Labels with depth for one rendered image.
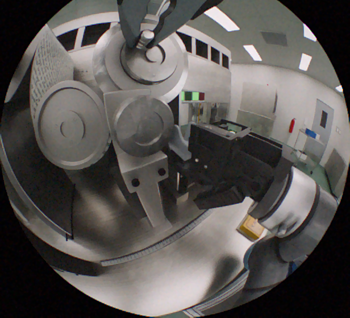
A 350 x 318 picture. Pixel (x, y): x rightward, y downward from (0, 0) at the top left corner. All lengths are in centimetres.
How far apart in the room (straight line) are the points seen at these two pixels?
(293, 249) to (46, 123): 33
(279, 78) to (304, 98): 119
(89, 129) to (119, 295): 36
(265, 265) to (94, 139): 31
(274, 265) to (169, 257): 22
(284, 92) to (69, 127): 467
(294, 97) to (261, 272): 457
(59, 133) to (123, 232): 27
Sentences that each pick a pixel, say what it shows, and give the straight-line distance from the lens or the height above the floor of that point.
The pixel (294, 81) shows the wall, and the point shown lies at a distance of 472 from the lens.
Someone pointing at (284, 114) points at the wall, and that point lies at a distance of 456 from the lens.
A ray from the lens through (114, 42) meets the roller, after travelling 15.
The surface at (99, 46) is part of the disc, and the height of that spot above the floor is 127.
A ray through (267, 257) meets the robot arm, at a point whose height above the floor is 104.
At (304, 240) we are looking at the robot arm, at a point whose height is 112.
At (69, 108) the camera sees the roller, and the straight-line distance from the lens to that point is 16.
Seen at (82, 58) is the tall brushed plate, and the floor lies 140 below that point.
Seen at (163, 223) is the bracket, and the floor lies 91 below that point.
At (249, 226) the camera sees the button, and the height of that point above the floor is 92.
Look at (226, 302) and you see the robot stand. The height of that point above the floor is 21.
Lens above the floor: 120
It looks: 27 degrees down
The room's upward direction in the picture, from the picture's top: straight up
